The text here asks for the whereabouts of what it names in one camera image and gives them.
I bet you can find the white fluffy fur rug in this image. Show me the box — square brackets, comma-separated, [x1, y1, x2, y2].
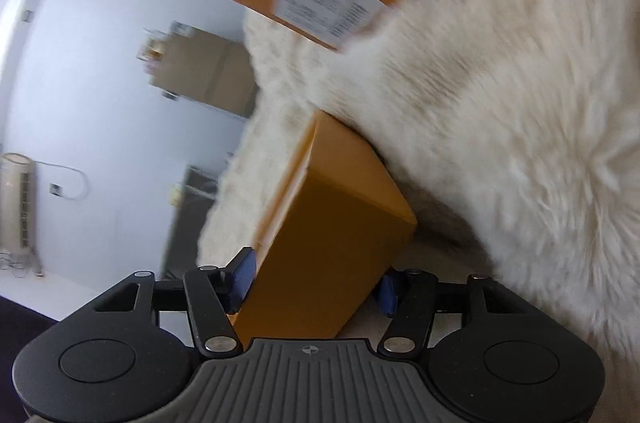
[319, 0, 640, 354]

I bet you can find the beige two-door refrigerator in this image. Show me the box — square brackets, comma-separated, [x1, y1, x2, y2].
[151, 22, 258, 118]

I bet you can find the white standing air conditioner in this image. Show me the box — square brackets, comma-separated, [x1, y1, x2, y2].
[1, 153, 42, 276]

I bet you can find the orange box lid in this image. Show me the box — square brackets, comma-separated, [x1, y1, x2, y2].
[232, 111, 416, 345]

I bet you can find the grey folding table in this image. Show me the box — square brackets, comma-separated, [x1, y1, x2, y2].
[160, 166, 218, 279]

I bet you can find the beige plush blanket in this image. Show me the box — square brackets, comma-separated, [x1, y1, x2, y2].
[196, 10, 338, 267]

